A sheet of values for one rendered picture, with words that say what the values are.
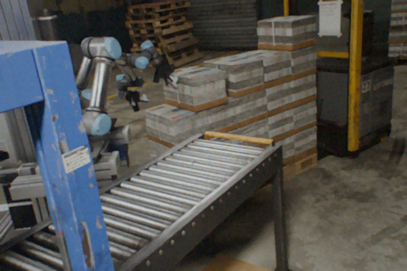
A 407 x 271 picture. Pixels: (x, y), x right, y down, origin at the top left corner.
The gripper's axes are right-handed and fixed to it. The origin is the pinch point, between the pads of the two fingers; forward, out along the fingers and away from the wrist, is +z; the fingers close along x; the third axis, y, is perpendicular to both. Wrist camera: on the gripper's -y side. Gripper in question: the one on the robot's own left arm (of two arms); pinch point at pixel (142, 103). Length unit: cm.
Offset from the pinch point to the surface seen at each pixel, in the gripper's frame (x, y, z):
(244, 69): 65, 17, 42
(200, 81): 22, 18, 47
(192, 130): 13.1, -15.0, 44.2
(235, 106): 53, -8, 42
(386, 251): 73, -85, 148
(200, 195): -45, -6, 138
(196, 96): 18, 8, 46
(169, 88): 14.7, 10.4, 16.9
